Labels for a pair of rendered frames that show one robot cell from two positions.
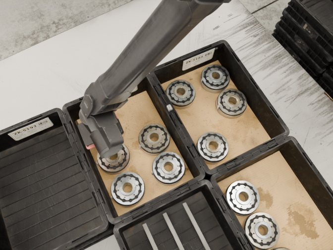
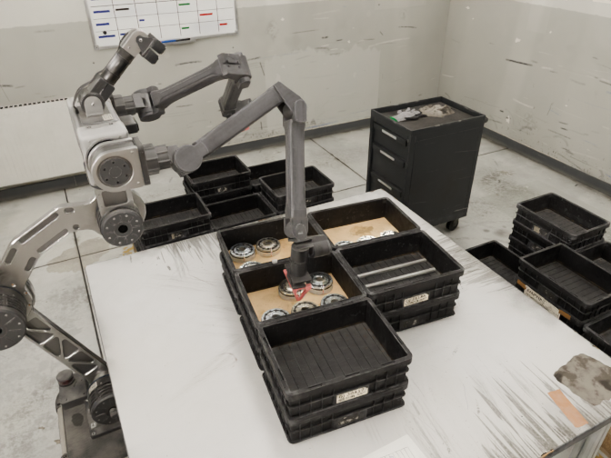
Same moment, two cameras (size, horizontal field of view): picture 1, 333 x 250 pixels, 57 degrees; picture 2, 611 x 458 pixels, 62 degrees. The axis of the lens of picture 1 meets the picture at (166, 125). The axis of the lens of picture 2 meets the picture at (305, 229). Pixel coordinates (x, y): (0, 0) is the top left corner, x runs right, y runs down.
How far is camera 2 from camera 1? 150 cm
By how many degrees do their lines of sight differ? 56
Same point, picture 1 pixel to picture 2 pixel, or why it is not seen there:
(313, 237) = (372, 228)
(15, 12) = not seen: outside the picture
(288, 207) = (352, 234)
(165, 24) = (300, 142)
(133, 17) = (125, 325)
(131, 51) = (295, 172)
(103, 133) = (317, 238)
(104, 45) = (153, 351)
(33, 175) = (315, 373)
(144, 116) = (267, 296)
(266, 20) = not seen: hidden behind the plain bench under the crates
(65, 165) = (307, 349)
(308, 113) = not seen: hidden behind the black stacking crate
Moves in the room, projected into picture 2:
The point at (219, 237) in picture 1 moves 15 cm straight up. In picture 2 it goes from (373, 265) to (375, 234)
